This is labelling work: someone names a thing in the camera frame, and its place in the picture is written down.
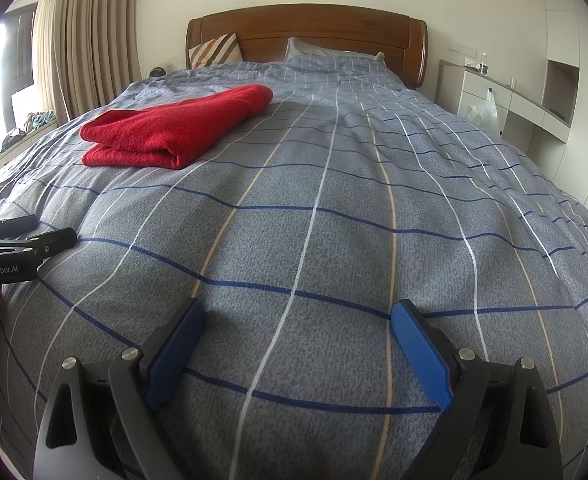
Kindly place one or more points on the clear bottle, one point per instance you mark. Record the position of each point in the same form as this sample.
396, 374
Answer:
483, 64

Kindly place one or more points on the white plastic bag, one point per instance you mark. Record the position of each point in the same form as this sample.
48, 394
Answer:
485, 112

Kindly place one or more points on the white wall socket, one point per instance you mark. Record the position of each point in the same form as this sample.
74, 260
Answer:
463, 50

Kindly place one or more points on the white pillow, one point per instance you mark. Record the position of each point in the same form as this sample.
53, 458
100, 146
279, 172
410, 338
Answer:
309, 50

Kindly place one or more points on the wooden headboard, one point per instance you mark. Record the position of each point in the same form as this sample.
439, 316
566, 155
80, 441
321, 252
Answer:
314, 25

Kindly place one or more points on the pile of clothes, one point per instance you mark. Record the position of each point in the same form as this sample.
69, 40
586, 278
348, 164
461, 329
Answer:
34, 122

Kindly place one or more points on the blue plaid duvet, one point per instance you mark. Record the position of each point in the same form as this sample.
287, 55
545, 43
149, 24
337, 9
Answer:
324, 235

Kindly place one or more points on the white wall cabinet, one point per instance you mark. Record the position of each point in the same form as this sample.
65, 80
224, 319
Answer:
579, 60

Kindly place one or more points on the red knit sweater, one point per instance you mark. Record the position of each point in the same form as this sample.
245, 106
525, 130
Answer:
174, 125

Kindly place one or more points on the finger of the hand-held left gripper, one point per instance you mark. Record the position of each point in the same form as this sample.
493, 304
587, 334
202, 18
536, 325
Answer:
16, 225
49, 244

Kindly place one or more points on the white desk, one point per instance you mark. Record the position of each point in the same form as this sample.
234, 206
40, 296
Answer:
524, 102

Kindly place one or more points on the striped pillow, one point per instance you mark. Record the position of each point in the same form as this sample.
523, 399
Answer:
216, 50

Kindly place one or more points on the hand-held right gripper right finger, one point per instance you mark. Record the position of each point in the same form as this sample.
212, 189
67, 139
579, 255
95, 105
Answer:
421, 355

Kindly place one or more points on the white window bench cabinet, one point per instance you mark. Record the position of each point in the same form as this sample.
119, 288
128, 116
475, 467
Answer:
4, 157

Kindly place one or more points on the beige curtain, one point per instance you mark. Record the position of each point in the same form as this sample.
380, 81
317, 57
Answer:
99, 35

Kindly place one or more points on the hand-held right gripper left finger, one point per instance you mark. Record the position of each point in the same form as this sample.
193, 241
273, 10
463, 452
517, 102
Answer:
174, 355

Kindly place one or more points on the window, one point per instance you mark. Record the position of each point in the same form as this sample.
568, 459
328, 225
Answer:
9, 70

